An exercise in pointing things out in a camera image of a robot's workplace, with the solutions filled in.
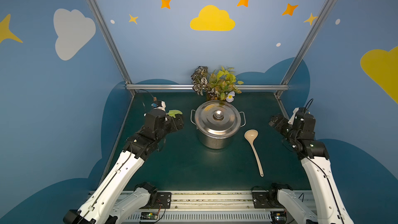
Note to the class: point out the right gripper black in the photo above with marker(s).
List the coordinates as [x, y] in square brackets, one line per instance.
[276, 122]

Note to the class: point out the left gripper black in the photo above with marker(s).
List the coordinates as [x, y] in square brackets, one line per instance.
[175, 122]

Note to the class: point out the beige plastic ladle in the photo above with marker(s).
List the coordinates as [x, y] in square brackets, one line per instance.
[251, 136]

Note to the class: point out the stainless steel pot lid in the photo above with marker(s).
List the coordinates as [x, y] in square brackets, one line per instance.
[218, 119]

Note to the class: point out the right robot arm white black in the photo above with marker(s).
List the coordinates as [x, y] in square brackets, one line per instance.
[315, 159]

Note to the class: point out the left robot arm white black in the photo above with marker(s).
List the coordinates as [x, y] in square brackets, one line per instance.
[102, 207]

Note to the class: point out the artificial plant in pot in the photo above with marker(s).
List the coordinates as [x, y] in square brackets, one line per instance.
[220, 85]

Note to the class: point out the right circuit board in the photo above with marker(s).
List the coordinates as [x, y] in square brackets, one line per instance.
[278, 217]

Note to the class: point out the circuit board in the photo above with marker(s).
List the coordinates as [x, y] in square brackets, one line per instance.
[148, 216]
[278, 217]

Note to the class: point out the left circuit board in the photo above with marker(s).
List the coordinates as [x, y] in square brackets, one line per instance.
[148, 216]

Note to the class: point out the green spatula wooden handle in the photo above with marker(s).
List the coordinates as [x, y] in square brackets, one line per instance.
[174, 113]

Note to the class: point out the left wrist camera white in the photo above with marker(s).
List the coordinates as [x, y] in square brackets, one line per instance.
[159, 105]

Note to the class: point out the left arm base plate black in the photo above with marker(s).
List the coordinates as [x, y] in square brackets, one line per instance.
[159, 199]

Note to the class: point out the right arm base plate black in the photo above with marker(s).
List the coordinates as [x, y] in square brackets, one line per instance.
[264, 199]

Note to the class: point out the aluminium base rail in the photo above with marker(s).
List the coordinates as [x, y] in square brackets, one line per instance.
[208, 207]

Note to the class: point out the aluminium frame right post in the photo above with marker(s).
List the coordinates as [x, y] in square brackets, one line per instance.
[314, 30]

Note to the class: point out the aluminium frame post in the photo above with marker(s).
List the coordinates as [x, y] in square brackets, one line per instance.
[100, 20]
[314, 30]

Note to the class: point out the aluminium frame left post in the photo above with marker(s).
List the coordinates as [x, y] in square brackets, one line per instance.
[100, 20]

